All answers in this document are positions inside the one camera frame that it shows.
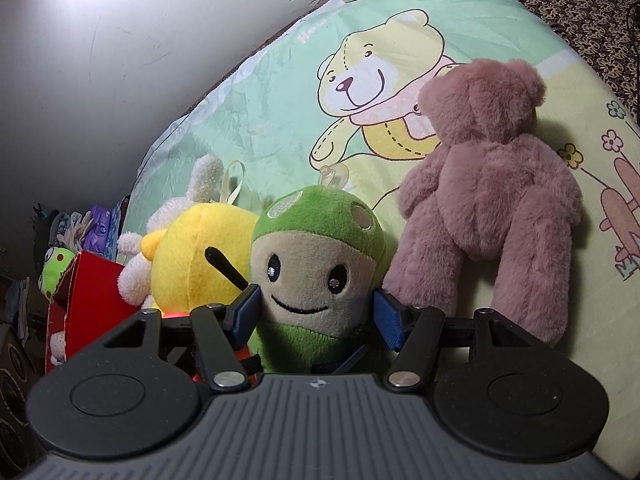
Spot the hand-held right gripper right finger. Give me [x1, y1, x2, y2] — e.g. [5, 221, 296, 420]
[372, 290, 526, 392]

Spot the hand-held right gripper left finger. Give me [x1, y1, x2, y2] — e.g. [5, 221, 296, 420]
[103, 283, 261, 394]

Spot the green mushroom plush toy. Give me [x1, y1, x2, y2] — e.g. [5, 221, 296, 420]
[248, 185, 388, 375]

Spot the yellow bee plush toy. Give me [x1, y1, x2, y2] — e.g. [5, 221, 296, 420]
[117, 153, 261, 386]

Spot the clear suction cup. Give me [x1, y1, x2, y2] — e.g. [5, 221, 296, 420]
[319, 164, 351, 190]

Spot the pink teddy bear plush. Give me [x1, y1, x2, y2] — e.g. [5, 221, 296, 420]
[382, 58, 584, 347]

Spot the purple patterned packet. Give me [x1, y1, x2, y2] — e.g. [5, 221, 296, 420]
[85, 205, 118, 261]

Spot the red cardboard box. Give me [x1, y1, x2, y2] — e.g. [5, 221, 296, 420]
[45, 250, 146, 373]

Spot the green frog plush toy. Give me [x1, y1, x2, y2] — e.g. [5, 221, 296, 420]
[40, 246, 76, 302]

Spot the bear print bed sheet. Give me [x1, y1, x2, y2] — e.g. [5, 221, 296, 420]
[121, 0, 640, 466]

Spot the brown floral blanket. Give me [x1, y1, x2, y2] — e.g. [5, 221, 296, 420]
[500, 0, 640, 146]

